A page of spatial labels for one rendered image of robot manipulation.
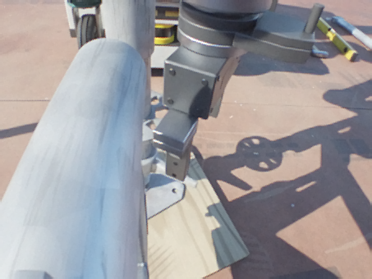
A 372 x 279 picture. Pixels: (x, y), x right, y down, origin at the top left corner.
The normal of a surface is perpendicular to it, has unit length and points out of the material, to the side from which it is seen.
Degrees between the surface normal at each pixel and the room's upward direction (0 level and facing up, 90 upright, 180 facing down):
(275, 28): 0
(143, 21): 90
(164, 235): 0
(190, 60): 0
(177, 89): 90
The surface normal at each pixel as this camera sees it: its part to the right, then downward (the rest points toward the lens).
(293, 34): 0.11, -0.69
